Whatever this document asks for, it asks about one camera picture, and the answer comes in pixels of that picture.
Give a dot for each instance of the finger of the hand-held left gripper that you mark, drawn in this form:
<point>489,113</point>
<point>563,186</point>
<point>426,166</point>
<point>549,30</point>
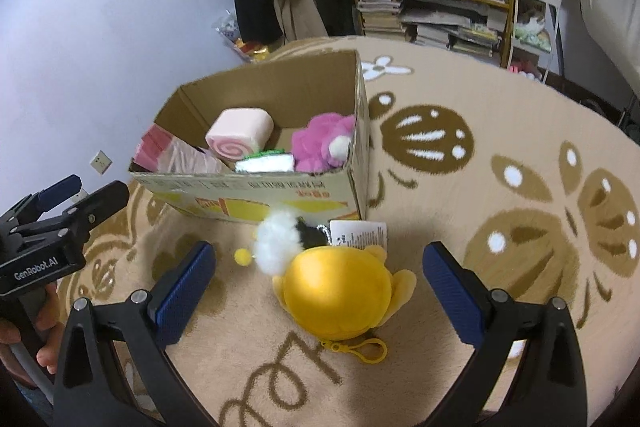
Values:
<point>100,202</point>
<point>55,193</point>

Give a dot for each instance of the pink fluffy plush toy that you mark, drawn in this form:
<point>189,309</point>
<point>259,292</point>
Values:
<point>320,142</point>

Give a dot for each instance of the yellow plush coin pouch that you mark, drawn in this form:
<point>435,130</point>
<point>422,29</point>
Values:
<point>335,287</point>

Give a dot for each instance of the pile of snack bags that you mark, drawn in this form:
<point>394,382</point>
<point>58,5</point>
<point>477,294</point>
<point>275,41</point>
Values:
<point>245,44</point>

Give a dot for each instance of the pink roll cake plush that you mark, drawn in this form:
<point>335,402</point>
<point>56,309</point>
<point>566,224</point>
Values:
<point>240,134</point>

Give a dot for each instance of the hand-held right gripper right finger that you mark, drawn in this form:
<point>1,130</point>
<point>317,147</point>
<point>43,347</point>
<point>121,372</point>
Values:
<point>452,297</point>

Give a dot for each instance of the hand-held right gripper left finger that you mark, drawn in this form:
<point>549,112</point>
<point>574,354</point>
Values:
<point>182,292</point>

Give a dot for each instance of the beige patterned blanket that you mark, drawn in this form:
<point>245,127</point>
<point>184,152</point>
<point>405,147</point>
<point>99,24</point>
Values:
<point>475,207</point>

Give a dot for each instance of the cardboard box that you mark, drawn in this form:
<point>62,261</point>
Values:
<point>250,202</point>

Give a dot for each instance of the green tissue pack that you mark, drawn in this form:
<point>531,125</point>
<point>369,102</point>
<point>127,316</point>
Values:
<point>265,163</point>

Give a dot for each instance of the pile of magazines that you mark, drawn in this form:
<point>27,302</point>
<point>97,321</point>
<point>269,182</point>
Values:
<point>450,29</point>

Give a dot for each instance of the stack of books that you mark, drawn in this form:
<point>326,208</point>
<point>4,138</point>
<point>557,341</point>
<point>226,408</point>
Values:
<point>380,17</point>

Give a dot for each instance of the white wall socket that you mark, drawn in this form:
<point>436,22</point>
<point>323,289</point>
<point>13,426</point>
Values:
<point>100,162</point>

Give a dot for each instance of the person's left hand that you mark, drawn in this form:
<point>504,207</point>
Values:
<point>50,332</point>

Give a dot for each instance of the small yellow pompom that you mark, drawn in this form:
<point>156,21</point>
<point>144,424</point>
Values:
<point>243,257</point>

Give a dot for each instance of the pink striped packet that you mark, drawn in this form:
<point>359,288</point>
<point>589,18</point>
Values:
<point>175,154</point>

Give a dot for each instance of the white and orange plush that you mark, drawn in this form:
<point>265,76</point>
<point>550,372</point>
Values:
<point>531,23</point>

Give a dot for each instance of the white trolley cart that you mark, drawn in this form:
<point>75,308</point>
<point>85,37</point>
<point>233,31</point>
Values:
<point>554,7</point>

